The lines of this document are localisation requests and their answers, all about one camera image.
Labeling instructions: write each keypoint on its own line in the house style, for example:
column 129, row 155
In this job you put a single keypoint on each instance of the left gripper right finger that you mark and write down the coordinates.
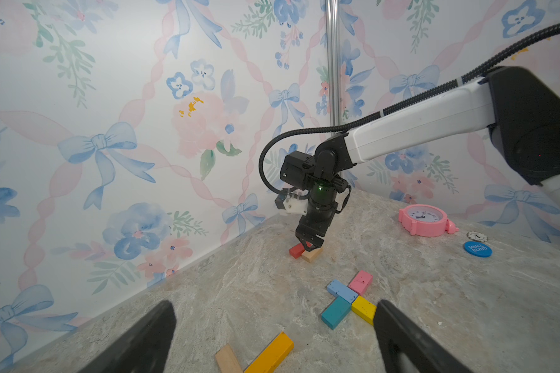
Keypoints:
column 406, row 347

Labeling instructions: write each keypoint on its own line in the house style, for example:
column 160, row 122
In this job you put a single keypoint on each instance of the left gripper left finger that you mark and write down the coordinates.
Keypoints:
column 143, row 348

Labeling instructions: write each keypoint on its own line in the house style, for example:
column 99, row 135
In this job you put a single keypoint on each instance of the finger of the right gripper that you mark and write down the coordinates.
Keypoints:
column 305, row 246

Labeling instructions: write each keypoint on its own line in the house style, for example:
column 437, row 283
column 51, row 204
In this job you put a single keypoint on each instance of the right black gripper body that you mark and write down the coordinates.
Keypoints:
column 321, row 209

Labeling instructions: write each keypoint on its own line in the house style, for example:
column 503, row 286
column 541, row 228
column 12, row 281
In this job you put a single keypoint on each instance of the red block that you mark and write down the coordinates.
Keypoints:
column 293, row 252

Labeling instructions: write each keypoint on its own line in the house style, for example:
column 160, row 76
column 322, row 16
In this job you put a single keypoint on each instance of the tan wood block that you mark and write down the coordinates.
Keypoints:
column 311, row 256

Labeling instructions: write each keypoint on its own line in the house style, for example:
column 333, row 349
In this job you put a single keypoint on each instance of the light blue block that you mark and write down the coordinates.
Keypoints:
column 340, row 290

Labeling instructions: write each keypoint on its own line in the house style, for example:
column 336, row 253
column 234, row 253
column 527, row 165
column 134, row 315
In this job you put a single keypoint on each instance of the pink block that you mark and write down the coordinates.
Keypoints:
column 361, row 282

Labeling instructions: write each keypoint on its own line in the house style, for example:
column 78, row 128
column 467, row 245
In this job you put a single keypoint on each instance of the teal block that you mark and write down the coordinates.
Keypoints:
column 335, row 312

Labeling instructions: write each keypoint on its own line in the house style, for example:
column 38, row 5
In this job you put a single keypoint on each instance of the natural wood block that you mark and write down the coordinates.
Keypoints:
column 227, row 360

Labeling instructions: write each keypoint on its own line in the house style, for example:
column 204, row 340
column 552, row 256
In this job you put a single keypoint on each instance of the amber yellow block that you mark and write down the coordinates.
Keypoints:
column 272, row 356

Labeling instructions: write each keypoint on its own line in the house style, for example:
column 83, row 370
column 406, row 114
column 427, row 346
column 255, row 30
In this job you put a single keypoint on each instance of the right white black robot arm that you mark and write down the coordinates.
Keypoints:
column 520, row 112

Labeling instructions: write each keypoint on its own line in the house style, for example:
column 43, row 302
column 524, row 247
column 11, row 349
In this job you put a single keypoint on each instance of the pink alarm clock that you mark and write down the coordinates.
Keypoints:
column 426, row 221

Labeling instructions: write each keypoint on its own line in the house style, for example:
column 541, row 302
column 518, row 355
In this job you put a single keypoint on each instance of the blue round badge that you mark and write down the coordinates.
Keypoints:
column 478, row 249

